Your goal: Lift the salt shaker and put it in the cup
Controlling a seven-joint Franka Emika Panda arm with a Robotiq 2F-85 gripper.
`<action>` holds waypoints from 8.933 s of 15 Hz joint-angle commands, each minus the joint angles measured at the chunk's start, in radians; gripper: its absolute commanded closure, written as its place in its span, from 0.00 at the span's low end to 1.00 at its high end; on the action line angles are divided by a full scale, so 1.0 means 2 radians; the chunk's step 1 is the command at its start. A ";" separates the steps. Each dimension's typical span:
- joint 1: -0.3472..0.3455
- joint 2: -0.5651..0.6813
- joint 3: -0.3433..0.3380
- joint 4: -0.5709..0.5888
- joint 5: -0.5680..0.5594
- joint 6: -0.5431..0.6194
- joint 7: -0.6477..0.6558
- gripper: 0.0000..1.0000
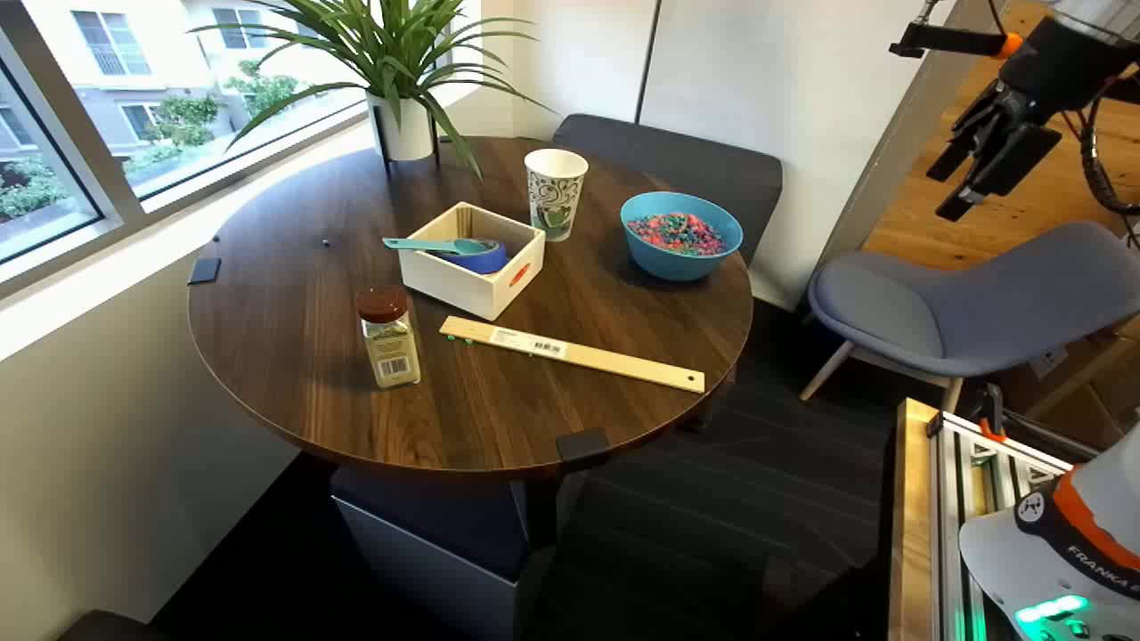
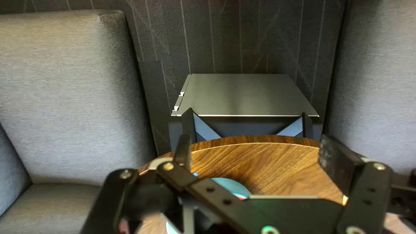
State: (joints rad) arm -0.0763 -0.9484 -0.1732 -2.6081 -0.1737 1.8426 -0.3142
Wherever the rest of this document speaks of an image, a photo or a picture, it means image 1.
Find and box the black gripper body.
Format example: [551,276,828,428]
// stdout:
[950,46,1111,148]

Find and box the glass shaker with brown lid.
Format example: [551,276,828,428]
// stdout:
[358,285,421,389]

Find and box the white robot base with orange stripe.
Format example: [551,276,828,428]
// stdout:
[960,431,1140,641]

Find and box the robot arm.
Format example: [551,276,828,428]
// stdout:
[896,0,1140,219]

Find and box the white patterned paper cup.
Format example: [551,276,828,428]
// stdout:
[523,147,587,242]

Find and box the grey-blue chair with wooden legs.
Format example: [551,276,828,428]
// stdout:
[799,219,1140,409]

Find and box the blue bowl with colourful bands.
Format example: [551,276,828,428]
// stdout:
[619,193,745,281]

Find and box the dark grey upholstered bench seat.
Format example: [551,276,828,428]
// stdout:
[551,114,784,238]

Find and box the wooden ruler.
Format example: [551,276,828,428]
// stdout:
[437,312,708,393]

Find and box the white wooden box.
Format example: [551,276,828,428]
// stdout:
[398,200,547,320]

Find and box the teal measuring scoop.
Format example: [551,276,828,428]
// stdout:
[383,233,503,257]

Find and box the round dark wooden table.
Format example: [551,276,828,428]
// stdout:
[184,131,758,552]

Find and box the potted green plant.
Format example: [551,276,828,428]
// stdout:
[234,0,542,172]

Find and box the white storage box under table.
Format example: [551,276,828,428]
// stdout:
[333,466,528,641]

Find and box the metal rail frame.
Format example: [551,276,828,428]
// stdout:
[889,397,1068,641]

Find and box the window frame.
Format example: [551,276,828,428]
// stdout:
[0,0,362,285]

